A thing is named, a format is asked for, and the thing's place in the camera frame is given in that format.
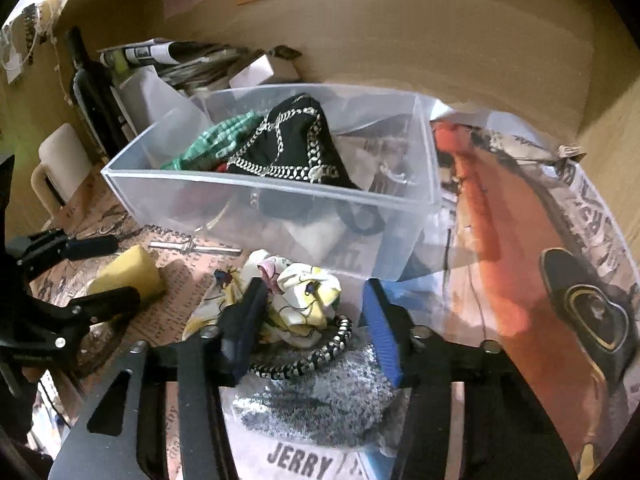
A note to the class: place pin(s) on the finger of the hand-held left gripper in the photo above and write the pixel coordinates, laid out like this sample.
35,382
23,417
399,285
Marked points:
82,247
107,302

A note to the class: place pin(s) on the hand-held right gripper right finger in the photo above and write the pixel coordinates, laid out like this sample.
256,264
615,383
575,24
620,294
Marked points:
381,332

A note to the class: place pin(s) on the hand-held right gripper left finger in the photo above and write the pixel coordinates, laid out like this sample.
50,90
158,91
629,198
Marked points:
244,332

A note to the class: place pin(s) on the yellow sponge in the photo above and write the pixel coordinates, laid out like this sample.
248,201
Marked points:
132,270

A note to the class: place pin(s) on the white floral cloth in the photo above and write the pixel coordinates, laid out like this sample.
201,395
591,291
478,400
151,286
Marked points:
295,295

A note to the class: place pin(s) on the clear plastic box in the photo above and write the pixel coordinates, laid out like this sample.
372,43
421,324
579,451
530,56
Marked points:
280,200

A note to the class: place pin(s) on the metal scissors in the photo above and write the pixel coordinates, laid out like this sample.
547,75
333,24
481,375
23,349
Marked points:
112,227

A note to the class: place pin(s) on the grey speckled fuzzy cloth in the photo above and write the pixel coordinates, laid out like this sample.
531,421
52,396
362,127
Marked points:
320,400

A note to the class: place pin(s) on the beige chair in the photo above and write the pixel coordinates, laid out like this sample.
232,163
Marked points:
62,157

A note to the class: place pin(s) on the silver metal bar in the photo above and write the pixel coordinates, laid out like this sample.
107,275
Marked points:
200,247

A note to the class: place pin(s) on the dark glass bottle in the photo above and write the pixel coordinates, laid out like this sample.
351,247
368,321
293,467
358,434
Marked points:
92,95

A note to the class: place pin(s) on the printed newspaper table cover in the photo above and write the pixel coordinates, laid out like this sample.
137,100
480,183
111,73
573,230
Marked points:
520,260

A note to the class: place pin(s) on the green checked cloth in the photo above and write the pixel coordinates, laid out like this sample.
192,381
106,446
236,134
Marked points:
215,142

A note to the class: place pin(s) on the stack of newspapers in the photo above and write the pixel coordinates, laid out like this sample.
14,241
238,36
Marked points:
195,62

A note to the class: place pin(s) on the small white box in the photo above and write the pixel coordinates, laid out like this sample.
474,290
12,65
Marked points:
260,72

